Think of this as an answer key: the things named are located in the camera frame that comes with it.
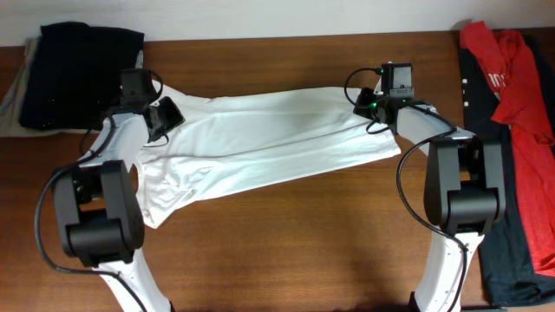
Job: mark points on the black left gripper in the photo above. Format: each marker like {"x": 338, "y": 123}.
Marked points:
{"x": 175, "y": 115}

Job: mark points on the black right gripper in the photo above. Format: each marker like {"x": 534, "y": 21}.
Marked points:
{"x": 363, "y": 106}

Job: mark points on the white t-shirt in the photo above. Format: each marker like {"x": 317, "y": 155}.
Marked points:
{"x": 234, "y": 144}

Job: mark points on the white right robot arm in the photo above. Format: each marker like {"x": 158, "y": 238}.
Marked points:
{"x": 464, "y": 188}

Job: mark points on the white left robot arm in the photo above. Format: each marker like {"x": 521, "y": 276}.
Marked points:
{"x": 97, "y": 211}

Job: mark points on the folded black garment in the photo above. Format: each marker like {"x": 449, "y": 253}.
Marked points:
{"x": 119, "y": 48}

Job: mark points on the beige folded garment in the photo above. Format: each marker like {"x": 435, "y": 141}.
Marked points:
{"x": 11, "y": 104}

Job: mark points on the red t-shirt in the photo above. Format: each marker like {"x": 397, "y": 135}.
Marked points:
{"x": 511, "y": 73}

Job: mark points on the dark grey garment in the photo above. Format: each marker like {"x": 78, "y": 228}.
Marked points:
{"x": 507, "y": 273}

